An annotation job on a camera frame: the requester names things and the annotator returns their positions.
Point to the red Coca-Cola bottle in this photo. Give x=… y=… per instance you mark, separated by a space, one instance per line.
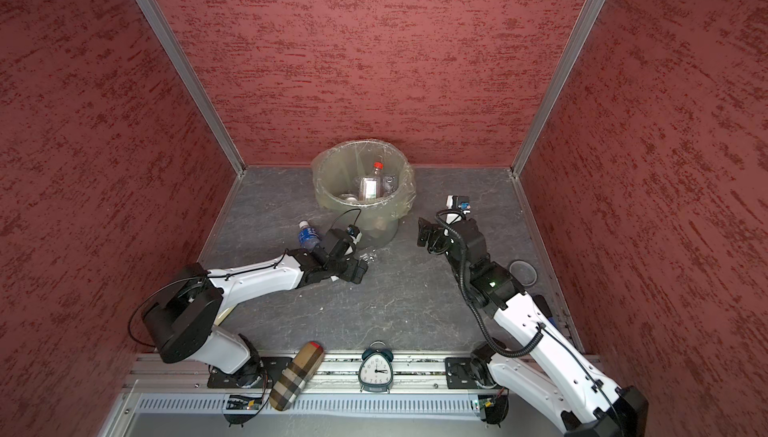
x=377 y=170

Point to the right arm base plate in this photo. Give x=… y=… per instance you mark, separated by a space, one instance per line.
x=464 y=373

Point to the clear square green-cap bottle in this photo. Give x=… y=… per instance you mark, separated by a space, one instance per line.
x=370 y=188

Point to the chrysanthemum tea bottle green neck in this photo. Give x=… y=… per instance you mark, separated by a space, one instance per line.
x=349 y=198

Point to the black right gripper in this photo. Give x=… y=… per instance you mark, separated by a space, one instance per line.
x=438 y=233

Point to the aluminium front rail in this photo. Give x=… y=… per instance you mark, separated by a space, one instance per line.
x=343 y=372

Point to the grey round lid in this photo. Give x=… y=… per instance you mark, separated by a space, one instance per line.
x=524 y=272

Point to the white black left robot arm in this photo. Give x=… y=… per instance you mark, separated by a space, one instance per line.
x=183 y=318

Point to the green alarm clock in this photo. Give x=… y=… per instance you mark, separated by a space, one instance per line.
x=375 y=374

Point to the blue black utility knife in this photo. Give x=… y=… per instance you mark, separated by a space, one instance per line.
x=544 y=308

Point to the grey mesh waste bin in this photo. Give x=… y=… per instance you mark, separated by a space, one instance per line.
x=365 y=215

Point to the clear plastic bin liner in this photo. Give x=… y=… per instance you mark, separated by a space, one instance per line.
x=336 y=197

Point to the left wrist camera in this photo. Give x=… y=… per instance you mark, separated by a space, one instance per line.
x=354 y=233

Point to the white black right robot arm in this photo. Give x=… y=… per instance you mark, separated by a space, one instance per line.
x=528 y=356

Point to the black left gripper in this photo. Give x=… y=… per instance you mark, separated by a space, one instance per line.
x=349 y=276

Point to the plaid cylindrical case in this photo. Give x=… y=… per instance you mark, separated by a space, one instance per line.
x=293 y=379

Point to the Pocari Sweat blue bottle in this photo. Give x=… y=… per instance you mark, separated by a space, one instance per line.
x=369 y=255

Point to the blue label water bottle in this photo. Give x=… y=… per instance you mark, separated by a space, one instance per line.
x=308 y=236

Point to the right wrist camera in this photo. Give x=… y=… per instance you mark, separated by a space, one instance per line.
x=459 y=203

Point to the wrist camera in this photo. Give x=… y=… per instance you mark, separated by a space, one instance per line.
x=354 y=233
x=459 y=203

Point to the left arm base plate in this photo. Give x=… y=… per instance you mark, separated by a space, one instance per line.
x=252 y=375

